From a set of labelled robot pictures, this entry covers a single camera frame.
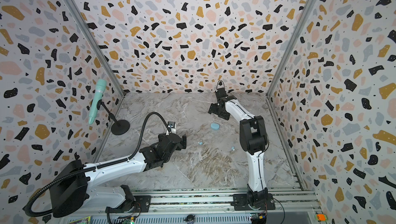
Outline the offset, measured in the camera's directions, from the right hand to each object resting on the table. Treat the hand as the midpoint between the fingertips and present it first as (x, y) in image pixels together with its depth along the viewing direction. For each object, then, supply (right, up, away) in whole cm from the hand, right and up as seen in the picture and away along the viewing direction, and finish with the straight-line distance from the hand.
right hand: (217, 113), depth 101 cm
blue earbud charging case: (-2, -9, +1) cm, 9 cm away
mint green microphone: (-61, +16, -23) cm, 67 cm away
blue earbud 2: (+8, -21, -9) cm, 24 cm away
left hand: (-20, -11, -18) cm, 29 cm away
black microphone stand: (-64, -9, -1) cm, 65 cm away
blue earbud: (-11, -18, -7) cm, 22 cm away
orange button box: (+45, -46, -31) cm, 72 cm away
